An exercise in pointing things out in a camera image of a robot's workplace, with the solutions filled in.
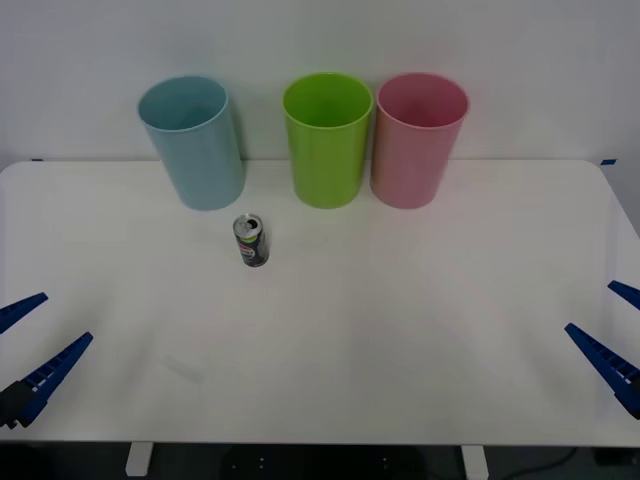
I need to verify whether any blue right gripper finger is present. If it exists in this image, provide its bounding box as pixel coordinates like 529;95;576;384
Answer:
564;323;640;420
607;280;640;311

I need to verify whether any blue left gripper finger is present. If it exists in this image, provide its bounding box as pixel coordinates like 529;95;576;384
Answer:
0;331;94;430
0;292;50;335

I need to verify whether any black drink can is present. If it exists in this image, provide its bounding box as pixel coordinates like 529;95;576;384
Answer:
232;213;271;269

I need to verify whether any white table leg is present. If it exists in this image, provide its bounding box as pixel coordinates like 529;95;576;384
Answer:
124;442;154;477
459;444;489;479

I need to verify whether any pale blue plastic bin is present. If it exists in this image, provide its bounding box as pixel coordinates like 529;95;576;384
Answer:
137;74;247;212

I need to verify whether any pink plastic bin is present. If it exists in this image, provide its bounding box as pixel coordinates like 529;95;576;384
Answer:
369;72;471;210

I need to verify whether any green plastic bin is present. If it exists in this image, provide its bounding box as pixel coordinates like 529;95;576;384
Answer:
281;71;375;210

